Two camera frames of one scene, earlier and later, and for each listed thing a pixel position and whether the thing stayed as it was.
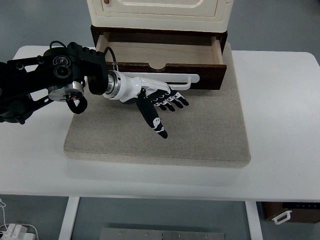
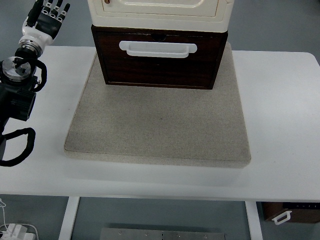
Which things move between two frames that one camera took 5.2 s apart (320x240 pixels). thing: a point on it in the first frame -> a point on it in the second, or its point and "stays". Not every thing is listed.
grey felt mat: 210,131 stays
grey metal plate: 162,233 stays
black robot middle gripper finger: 175,102 -> 54,12
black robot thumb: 149,111 -> 33,15
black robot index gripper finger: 168,105 -> 46,9
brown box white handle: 295,212 stays
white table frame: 69,218 stays
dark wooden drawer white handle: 193,60 stays
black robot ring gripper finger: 178,96 -> 62,16
